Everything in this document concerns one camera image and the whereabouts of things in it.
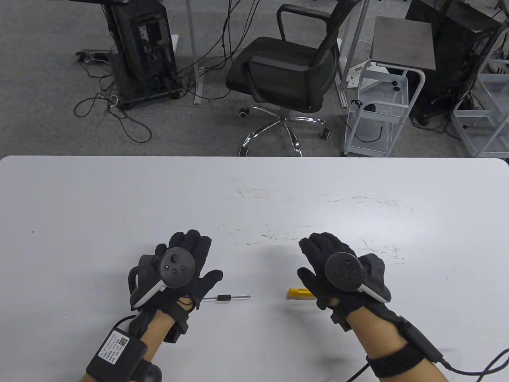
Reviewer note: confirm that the person's right hand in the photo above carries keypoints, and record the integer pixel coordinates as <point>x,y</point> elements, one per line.
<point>314,250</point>

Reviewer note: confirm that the person's left hand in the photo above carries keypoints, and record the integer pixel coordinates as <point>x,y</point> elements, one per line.
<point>201,254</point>

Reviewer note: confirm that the metal screwdriver shaft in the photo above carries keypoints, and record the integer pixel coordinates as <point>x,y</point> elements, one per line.
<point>223,298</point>

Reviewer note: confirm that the person's right forearm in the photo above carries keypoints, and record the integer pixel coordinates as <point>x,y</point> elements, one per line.
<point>370,338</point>

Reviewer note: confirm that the person's left forearm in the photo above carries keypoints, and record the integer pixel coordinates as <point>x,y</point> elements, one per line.
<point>157,330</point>

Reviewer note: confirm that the black left hand controller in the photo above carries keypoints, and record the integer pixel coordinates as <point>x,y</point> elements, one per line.
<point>177,267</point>

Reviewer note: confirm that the black hand controller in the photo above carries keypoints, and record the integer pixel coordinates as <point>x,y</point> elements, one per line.
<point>177,267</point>
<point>344,270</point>

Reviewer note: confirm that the black right hand controller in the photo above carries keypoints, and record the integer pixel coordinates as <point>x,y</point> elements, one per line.
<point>344,270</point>

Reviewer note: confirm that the black wrist band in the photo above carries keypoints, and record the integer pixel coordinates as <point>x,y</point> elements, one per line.
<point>149,372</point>

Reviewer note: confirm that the black labelled wrist box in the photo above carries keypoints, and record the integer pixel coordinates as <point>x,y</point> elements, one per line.
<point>115,354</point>

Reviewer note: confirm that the slim black wrist module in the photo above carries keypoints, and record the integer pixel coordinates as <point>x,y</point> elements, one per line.
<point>419,342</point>

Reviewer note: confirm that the small black adapter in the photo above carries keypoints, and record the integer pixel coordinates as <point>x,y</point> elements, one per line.
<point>370,108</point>

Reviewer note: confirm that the black office chair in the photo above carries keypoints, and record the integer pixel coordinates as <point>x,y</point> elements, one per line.
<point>278,67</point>

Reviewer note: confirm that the white desk leg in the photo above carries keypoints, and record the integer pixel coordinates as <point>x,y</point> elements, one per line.
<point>192,32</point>
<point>352,43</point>

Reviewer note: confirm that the black computer tower on stand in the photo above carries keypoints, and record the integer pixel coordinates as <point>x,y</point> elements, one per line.
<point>139,47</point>

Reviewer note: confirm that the white cart with wooden top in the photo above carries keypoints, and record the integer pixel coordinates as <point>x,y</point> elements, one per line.
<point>401,43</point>

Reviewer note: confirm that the black power strip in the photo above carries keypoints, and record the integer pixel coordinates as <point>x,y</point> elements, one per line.
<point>93,53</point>

